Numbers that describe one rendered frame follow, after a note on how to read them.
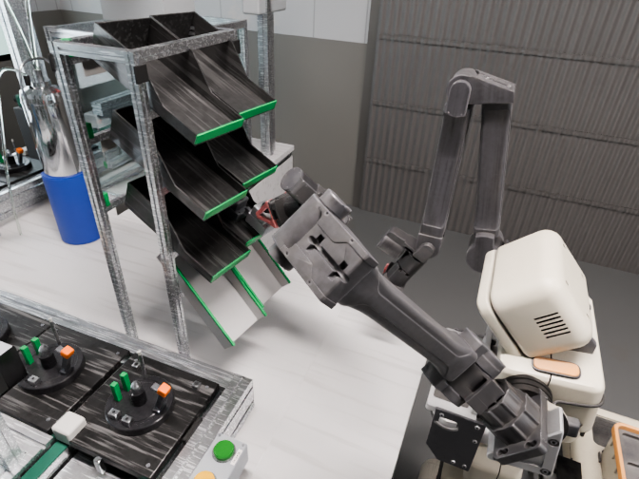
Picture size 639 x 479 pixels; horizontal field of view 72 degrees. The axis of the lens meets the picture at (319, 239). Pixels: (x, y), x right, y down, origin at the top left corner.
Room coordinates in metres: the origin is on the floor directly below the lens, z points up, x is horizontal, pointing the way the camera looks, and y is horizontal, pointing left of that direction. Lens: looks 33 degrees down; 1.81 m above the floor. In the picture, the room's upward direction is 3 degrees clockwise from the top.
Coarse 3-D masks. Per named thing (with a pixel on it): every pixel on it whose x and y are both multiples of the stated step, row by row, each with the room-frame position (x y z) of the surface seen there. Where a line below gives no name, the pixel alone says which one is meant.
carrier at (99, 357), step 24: (48, 336) 0.80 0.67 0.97; (72, 336) 0.80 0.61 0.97; (24, 360) 0.70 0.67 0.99; (48, 360) 0.68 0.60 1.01; (72, 360) 0.71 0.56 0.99; (96, 360) 0.73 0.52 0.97; (120, 360) 0.73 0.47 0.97; (24, 384) 0.63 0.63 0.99; (48, 384) 0.64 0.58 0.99; (72, 384) 0.66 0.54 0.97; (96, 384) 0.66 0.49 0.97; (0, 408) 0.59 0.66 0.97; (24, 408) 0.59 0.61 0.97; (48, 408) 0.59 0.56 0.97; (72, 408) 0.60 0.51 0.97; (48, 432) 0.54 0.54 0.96
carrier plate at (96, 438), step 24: (144, 360) 0.73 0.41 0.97; (120, 384) 0.66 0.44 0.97; (216, 384) 0.67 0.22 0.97; (96, 408) 0.60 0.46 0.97; (192, 408) 0.61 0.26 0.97; (96, 432) 0.54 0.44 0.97; (168, 432) 0.55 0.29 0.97; (120, 456) 0.49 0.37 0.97; (144, 456) 0.49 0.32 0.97; (168, 456) 0.50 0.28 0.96
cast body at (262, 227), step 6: (258, 204) 0.96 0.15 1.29; (246, 210) 0.99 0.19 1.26; (252, 210) 0.95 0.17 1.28; (264, 210) 0.94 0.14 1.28; (246, 216) 0.97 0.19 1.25; (252, 216) 0.96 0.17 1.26; (264, 216) 0.93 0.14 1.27; (270, 216) 0.95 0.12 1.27; (252, 222) 0.95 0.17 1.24; (258, 222) 0.94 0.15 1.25; (264, 222) 0.94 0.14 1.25; (258, 228) 0.94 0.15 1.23; (264, 228) 0.93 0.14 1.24; (270, 228) 0.95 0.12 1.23; (264, 234) 0.94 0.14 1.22
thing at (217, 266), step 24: (144, 192) 0.94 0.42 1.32; (144, 216) 0.87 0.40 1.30; (168, 216) 0.91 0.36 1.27; (192, 216) 0.94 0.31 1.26; (216, 216) 0.93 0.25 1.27; (192, 240) 0.87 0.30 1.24; (216, 240) 0.89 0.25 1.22; (240, 240) 0.90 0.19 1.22; (192, 264) 0.80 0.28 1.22; (216, 264) 0.82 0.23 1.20
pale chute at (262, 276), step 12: (252, 252) 1.05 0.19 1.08; (264, 252) 1.04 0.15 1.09; (240, 264) 1.00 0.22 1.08; (252, 264) 1.02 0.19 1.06; (264, 264) 1.04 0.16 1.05; (276, 264) 1.02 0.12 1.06; (240, 276) 0.93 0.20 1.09; (252, 276) 0.99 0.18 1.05; (264, 276) 1.01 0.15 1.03; (276, 276) 1.03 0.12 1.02; (252, 288) 0.96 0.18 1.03; (264, 288) 0.98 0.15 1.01; (276, 288) 1.00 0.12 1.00; (264, 300) 0.95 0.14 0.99
